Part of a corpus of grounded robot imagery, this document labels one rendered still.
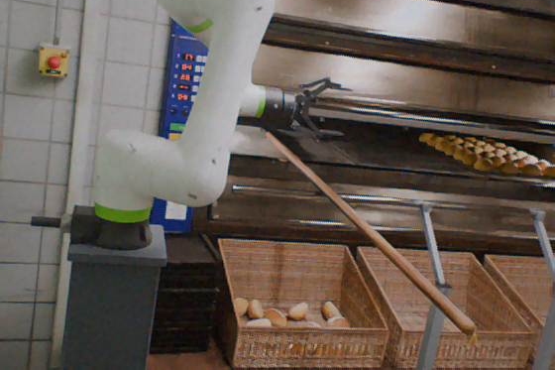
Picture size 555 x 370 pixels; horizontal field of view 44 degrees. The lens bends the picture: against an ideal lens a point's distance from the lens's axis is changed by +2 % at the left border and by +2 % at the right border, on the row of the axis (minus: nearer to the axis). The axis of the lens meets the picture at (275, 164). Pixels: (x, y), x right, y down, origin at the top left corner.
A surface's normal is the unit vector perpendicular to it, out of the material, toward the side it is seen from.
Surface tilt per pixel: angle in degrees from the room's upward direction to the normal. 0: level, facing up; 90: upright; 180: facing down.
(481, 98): 70
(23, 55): 90
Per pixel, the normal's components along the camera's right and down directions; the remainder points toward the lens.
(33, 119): 0.27, 0.28
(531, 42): 0.29, -0.09
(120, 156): -0.29, 0.14
